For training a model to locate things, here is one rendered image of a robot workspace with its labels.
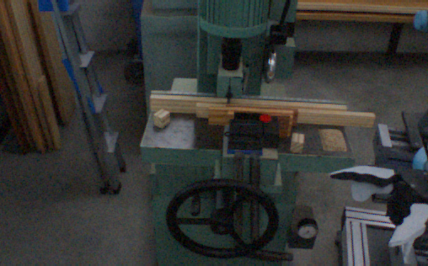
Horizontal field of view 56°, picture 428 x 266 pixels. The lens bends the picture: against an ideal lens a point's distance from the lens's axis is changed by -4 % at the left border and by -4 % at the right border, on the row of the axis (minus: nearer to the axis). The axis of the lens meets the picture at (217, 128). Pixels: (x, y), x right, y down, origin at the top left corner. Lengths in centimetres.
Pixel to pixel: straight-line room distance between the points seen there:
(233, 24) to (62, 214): 154
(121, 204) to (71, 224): 28
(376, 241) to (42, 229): 159
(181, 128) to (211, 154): 13
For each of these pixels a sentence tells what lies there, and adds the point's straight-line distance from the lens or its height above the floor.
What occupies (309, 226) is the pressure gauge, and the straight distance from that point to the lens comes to 130.
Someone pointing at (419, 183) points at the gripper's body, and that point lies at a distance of 64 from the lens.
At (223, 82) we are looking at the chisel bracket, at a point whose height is 105.
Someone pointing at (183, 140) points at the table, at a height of 90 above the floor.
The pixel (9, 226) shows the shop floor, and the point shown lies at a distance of 235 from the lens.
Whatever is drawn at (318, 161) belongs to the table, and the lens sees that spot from 120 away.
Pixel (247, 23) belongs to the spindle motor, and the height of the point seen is 124.
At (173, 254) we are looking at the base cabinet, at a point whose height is 43.
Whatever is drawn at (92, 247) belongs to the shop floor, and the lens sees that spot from 213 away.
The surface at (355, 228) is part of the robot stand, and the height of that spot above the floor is 23.
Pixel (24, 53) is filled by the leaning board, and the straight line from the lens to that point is 243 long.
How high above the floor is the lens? 163
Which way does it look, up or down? 36 degrees down
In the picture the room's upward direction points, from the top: 3 degrees clockwise
